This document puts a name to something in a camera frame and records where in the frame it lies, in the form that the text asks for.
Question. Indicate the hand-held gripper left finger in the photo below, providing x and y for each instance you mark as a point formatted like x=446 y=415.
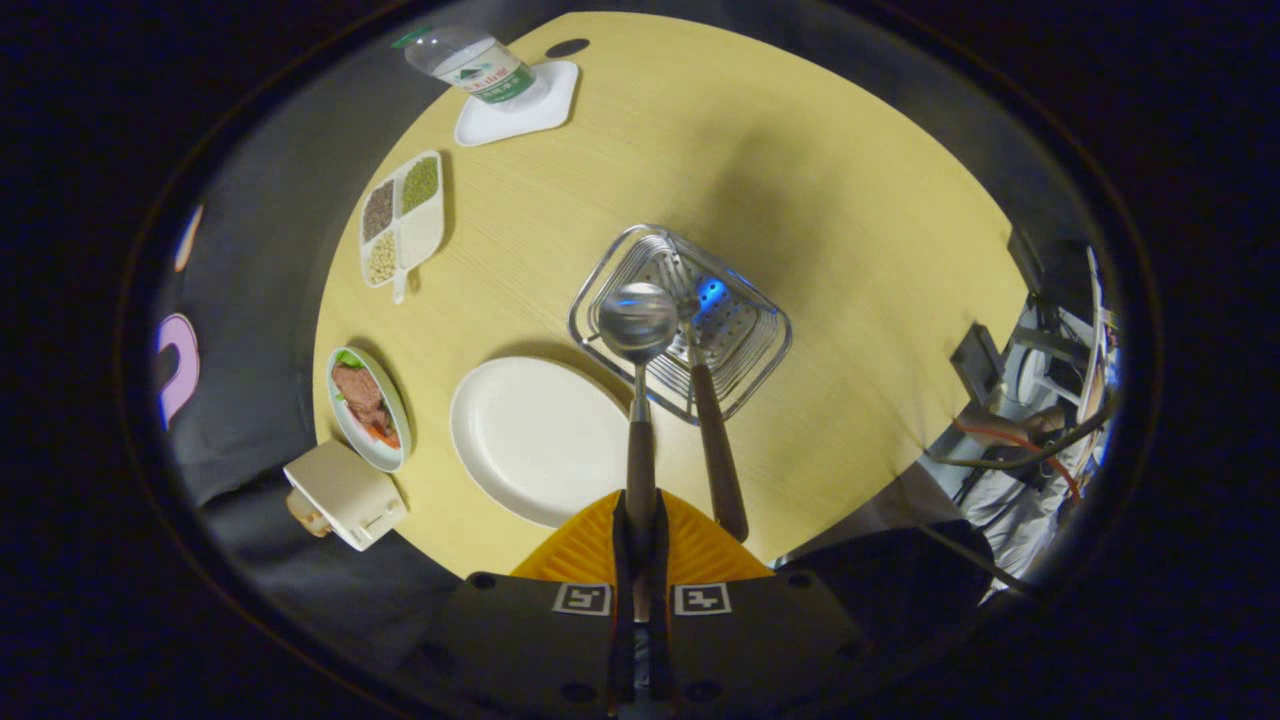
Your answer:
x=622 y=600

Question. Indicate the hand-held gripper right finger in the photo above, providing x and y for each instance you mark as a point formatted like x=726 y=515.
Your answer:
x=662 y=560

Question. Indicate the white round plate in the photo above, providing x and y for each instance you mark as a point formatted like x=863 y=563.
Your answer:
x=530 y=440

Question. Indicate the green rimmed food plate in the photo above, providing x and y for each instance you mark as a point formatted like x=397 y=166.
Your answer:
x=402 y=420

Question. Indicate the pink ham slice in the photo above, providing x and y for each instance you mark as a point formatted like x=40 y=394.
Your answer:
x=386 y=436

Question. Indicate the white toaster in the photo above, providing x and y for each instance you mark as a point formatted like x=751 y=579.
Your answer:
x=345 y=490

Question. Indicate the toasted bread slice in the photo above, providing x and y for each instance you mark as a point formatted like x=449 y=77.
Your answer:
x=308 y=515

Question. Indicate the brown meat slices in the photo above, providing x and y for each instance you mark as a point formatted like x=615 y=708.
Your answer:
x=358 y=393

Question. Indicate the green lettuce leaf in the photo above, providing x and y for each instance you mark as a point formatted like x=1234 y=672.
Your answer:
x=347 y=358

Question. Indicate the black box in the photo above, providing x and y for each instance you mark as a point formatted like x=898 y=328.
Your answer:
x=977 y=362

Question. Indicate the white divided dish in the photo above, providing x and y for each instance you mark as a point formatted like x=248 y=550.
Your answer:
x=422 y=235

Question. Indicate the pale beans pile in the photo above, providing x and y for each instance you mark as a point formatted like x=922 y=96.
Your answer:
x=381 y=258

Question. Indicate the green beans pile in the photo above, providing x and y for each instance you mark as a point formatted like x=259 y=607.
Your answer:
x=420 y=182

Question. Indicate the dark beans pile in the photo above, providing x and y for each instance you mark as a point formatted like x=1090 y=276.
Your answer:
x=378 y=208

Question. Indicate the white coaster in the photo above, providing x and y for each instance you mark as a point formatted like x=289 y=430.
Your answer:
x=510 y=120

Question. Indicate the black backdrop cloth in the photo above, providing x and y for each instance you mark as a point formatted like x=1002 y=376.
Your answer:
x=260 y=300

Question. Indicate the black round table grommet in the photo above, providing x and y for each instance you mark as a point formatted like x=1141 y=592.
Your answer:
x=567 y=47

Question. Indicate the clear plastic water bottle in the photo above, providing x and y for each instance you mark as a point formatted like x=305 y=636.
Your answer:
x=470 y=60

